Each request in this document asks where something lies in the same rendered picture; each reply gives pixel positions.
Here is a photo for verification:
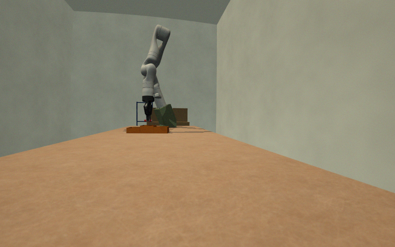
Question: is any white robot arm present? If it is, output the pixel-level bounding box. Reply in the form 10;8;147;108
141;25;170;108

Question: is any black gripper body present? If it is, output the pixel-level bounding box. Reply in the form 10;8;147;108
142;96;154;110

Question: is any orange three-compartment bin rack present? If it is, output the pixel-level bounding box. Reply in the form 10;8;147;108
126;125;169;134

